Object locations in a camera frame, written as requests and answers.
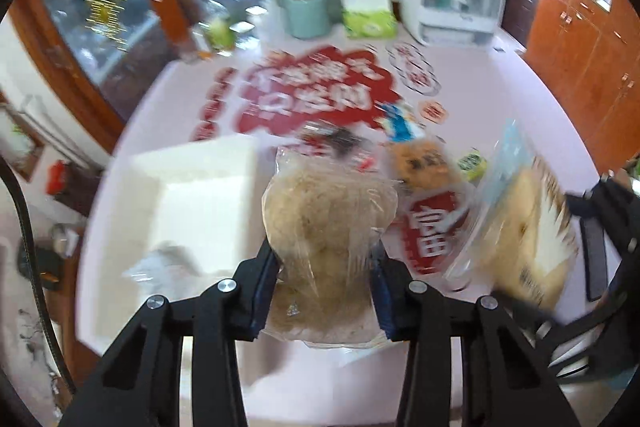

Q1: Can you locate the blue and white snack packet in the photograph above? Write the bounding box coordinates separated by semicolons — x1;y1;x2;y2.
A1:
380;101;423;142

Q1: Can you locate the wooden cabinet with handles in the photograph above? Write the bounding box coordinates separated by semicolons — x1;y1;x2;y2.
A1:
520;0;640;178

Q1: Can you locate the dark jar with red lid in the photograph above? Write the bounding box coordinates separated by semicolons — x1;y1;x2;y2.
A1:
47;159;78;190

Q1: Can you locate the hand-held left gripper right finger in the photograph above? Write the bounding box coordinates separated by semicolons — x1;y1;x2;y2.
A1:
370;243;583;427

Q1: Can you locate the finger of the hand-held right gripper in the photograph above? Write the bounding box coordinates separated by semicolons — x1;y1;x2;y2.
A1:
565;174;640;303
492;289;566;348

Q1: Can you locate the green tissue box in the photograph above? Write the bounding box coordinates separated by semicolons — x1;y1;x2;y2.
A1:
340;0;398;38

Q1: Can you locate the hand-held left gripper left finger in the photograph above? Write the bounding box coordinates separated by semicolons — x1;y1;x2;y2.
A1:
59;243;281;427

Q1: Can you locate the printed pink table cover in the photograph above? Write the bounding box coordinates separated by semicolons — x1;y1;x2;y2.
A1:
75;24;608;423

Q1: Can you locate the clear bag of floss cakes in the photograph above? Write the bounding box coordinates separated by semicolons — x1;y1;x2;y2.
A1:
262;127;401;348

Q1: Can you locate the pale bread snack bag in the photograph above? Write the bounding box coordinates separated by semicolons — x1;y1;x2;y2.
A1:
445;119;581;310

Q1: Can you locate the white plastic basket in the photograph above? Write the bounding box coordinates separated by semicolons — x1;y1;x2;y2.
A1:
85;134;273;348

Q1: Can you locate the teal canister with brown lid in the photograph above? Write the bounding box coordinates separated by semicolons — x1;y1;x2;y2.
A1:
282;0;331;40

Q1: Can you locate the orange brown snack packet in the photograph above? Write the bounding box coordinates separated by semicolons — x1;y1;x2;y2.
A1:
390;138;453;195

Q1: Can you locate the black cable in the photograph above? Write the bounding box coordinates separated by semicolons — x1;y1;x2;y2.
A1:
0;157;76;393

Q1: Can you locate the glass display cabinet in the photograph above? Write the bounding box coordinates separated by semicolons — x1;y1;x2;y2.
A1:
10;0;241;152

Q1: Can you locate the small green snack packet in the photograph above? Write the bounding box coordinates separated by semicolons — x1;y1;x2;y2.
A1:
457;148;488;182

